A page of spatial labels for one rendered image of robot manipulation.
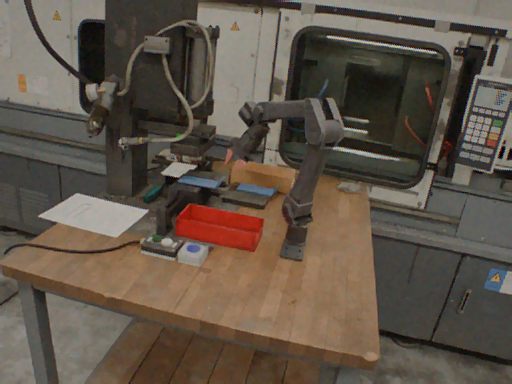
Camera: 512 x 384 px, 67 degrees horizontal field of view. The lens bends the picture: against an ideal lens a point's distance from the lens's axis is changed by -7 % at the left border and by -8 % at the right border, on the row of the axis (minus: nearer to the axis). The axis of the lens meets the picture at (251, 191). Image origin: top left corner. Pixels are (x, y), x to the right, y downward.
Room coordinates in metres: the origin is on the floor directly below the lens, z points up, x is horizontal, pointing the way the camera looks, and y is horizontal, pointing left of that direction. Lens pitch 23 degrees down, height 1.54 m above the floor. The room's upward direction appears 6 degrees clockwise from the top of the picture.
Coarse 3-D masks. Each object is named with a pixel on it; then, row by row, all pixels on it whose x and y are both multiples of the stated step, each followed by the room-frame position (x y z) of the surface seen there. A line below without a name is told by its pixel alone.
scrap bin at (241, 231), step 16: (192, 208) 1.22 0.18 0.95; (208, 208) 1.21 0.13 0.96; (176, 224) 1.11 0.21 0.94; (192, 224) 1.10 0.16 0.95; (208, 224) 1.20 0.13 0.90; (224, 224) 1.20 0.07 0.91; (240, 224) 1.19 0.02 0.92; (256, 224) 1.18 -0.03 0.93; (208, 240) 1.09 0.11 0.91; (224, 240) 1.08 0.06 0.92; (240, 240) 1.08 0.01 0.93; (256, 240) 1.09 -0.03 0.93
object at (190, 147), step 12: (144, 120) 1.41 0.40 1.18; (156, 120) 1.44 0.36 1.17; (168, 120) 1.43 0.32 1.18; (180, 120) 1.43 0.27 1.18; (180, 132) 1.34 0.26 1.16; (192, 132) 1.34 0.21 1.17; (204, 132) 1.33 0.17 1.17; (180, 144) 1.28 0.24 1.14; (192, 144) 1.29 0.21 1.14; (204, 144) 1.32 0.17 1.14; (192, 156) 1.27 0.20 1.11
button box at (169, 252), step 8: (136, 240) 1.03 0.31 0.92; (144, 240) 1.01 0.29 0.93; (176, 240) 1.03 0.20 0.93; (8, 248) 0.96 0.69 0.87; (48, 248) 0.94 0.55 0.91; (56, 248) 0.94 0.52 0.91; (112, 248) 0.98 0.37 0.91; (120, 248) 1.00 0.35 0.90; (144, 248) 0.99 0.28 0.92; (152, 248) 0.98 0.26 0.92; (160, 248) 0.98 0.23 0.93; (168, 248) 0.98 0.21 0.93; (176, 248) 0.99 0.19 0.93; (160, 256) 0.98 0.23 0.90; (168, 256) 0.97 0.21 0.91; (176, 256) 0.99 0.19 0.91
